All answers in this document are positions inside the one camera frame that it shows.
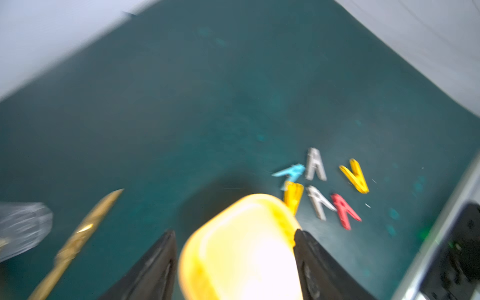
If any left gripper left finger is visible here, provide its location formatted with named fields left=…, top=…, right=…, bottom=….
left=99, top=229, right=178, bottom=300

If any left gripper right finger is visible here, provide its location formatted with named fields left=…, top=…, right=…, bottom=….
left=293, top=229, right=375, bottom=300

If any red clothespin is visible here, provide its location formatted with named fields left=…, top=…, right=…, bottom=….
left=331, top=193, right=362, bottom=231

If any grey clothespin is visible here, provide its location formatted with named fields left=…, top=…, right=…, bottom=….
left=307, top=185, right=337, bottom=221
left=305, top=147, right=327, bottom=181

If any yellow plastic storage box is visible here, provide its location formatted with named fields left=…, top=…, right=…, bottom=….
left=178, top=194, right=303, bottom=300

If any yellow clothespin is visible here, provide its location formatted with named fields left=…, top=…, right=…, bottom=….
left=284, top=181, right=304, bottom=216
left=339, top=159, right=370, bottom=194

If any teal clothespin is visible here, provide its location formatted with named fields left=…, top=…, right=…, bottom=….
left=271, top=164, right=305, bottom=191

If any clear drinking glass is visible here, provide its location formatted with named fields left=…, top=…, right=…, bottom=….
left=1, top=202, right=53, bottom=262

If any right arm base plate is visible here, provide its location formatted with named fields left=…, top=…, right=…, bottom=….
left=420, top=204, right=480, bottom=300

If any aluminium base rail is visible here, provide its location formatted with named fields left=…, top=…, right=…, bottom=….
left=392, top=154, right=480, bottom=300

